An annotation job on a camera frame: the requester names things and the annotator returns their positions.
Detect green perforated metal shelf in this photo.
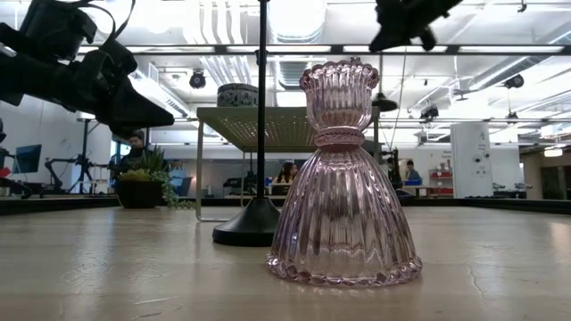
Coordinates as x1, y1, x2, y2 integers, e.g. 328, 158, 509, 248
195, 105, 381, 223

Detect person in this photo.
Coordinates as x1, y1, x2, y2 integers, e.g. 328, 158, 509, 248
404, 160, 423, 183
116, 128, 153, 175
277, 160, 300, 185

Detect black aluminium table frame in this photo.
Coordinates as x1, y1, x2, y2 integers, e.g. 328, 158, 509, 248
0, 194, 571, 216

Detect white pillar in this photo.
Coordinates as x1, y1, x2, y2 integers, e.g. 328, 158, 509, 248
450, 122, 494, 199

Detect pink ribbed glass candle holder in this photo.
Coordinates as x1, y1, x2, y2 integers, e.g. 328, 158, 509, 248
266, 60, 423, 288

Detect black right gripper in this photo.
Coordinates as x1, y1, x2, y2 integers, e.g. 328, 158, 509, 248
368, 0, 465, 53

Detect black overhead bar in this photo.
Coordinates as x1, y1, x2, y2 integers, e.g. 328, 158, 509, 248
75, 43, 571, 56

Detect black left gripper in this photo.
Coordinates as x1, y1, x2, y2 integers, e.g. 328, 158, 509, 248
0, 0, 175, 139

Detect potted green plant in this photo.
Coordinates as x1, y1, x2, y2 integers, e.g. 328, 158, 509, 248
114, 145, 197, 210

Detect blue computer monitor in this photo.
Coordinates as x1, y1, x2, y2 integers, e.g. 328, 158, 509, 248
12, 144, 43, 175

